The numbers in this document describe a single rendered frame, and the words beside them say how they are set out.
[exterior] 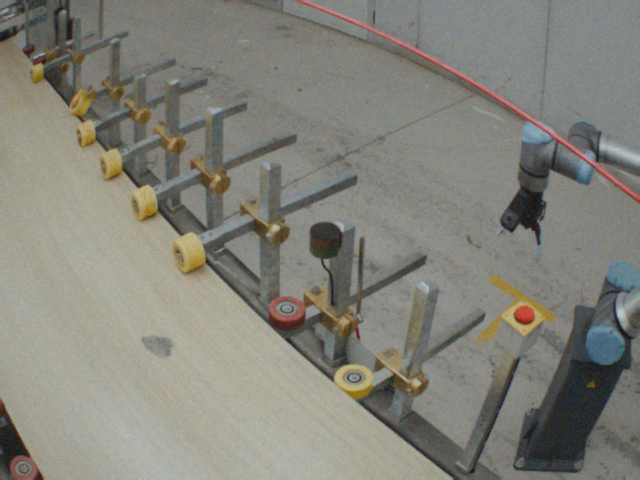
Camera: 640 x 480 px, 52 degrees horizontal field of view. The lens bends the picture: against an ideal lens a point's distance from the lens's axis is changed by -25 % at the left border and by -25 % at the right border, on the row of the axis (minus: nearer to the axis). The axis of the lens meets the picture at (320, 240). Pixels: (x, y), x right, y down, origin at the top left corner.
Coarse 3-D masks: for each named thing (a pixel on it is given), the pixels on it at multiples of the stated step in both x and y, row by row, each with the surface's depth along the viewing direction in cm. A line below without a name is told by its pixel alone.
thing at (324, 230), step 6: (324, 222) 173; (312, 228) 171; (318, 228) 172; (324, 228) 172; (330, 228) 172; (336, 228) 172; (318, 234) 170; (324, 234) 170; (330, 234) 170; (336, 234) 170; (336, 258) 177; (324, 264) 176; (330, 276) 179; (330, 282) 181
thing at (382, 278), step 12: (420, 252) 207; (396, 264) 203; (408, 264) 203; (420, 264) 206; (372, 276) 199; (384, 276) 199; (396, 276) 202; (372, 288) 198; (312, 312) 189; (312, 324) 190; (288, 336) 186
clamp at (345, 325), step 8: (320, 288) 194; (304, 296) 193; (312, 296) 192; (320, 296) 192; (304, 304) 194; (312, 304) 191; (320, 304) 190; (328, 312) 188; (352, 312) 188; (328, 320) 188; (336, 320) 186; (344, 320) 186; (352, 320) 187; (328, 328) 190; (336, 328) 187; (344, 328) 186; (352, 328) 188; (344, 336) 188
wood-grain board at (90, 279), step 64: (0, 64) 304; (0, 128) 251; (64, 128) 247; (0, 192) 217; (64, 192) 216; (128, 192) 216; (0, 256) 191; (64, 256) 193; (128, 256) 195; (0, 320) 171; (64, 320) 174; (128, 320) 177; (192, 320) 179; (256, 320) 181; (0, 384) 153; (64, 384) 157; (128, 384) 161; (192, 384) 163; (256, 384) 165; (320, 384) 166; (64, 448) 142; (128, 448) 145; (192, 448) 148; (256, 448) 150; (320, 448) 151; (384, 448) 151
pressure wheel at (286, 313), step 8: (288, 296) 186; (272, 304) 184; (280, 304) 184; (288, 304) 185; (296, 304) 184; (272, 312) 182; (280, 312) 182; (288, 312) 183; (296, 312) 182; (304, 312) 183; (272, 320) 182; (280, 320) 181; (288, 320) 180; (296, 320) 181; (304, 320) 184; (280, 328) 182; (288, 328) 182; (296, 328) 183
